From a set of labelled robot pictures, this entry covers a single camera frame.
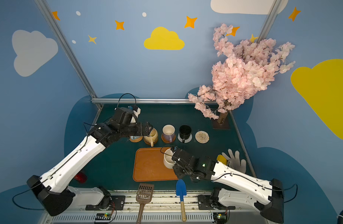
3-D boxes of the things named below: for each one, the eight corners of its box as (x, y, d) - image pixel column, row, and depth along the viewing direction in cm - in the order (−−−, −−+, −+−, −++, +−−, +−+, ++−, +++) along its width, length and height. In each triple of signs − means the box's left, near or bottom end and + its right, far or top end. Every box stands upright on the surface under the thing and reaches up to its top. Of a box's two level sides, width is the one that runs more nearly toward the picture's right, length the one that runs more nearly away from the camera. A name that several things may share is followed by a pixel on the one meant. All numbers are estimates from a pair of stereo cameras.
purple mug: (160, 142, 101) (159, 135, 93) (164, 130, 108) (164, 122, 100) (171, 145, 100) (171, 138, 92) (175, 133, 106) (176, 125, 99)
